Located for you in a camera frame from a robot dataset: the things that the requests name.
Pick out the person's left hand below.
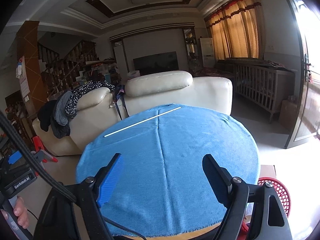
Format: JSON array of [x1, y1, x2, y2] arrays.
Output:
[[1, 196, 29, 233]]

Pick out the red white toy stand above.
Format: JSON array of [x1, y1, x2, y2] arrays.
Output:
[[32, 136, 58, 164]]

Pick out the red plastic basket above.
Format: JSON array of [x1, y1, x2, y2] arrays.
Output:
[[238, 177, 291, 239]]

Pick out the black garment on sofa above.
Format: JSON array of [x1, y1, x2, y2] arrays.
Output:
[[37, 100, 71, 139]]

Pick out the grey blue garment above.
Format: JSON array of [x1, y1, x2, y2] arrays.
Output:
[[53, 91, 72, 126]]

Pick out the black white dotted garment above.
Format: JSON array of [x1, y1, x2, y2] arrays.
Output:
[[65, 80, 116, 119]]

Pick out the blue round tablecloth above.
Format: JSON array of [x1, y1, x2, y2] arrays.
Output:
[[75, 104, 260, 237]]

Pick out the wooden staircase railing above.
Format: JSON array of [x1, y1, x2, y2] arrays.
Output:
[[37, 40, 98, 97]]

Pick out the cardboard box on floor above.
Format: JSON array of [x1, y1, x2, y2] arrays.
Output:
[[279, 100, 297, 131]]

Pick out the grey wooden crib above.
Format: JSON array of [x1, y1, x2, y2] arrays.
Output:
[[216, 57, 298, 124]]

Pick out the brown wooden pillar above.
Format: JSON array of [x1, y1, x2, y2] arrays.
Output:
[[16, 21, 47, 115]]

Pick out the white thin stick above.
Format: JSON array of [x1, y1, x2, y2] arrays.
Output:
[[104, 107, 181, 138]]

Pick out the cream leather sofa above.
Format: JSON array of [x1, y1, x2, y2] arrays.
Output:
[[33, 70, 233, 156]]

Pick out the white standing air conditioner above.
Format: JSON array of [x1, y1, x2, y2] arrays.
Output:
[[199, 38, 215, 68]]

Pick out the black flat television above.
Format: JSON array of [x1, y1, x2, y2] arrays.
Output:
[[133, 51, 179, 76]]

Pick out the orange curtains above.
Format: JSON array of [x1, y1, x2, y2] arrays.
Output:
[[204, 0, 265, 60]]

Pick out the wooden entrance door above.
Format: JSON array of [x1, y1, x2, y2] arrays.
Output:
[[285, 0, 319, 148]]

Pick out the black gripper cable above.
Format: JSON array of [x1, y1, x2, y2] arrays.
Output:
[[0, 109, 147, 240]]

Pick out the blue strap bag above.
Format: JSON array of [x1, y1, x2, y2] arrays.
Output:
[[110, 85, 130, 120]]

